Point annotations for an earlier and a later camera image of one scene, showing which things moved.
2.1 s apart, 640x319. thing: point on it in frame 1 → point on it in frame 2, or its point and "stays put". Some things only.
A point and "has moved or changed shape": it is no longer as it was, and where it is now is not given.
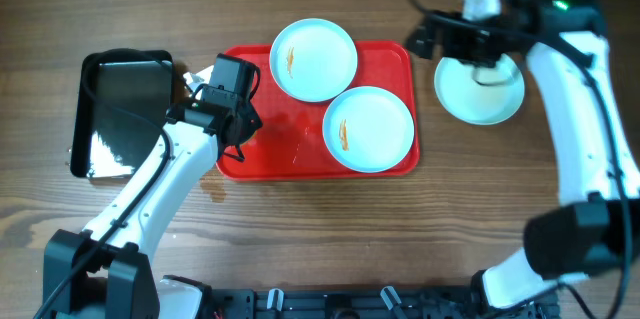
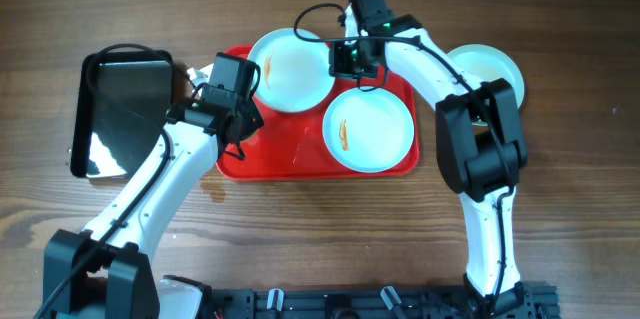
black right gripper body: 433,32 → 351,66
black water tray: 120,100 stays put
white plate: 369,129 stays put
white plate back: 313,60 has moved or changed shape
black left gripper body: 245,129 stays put
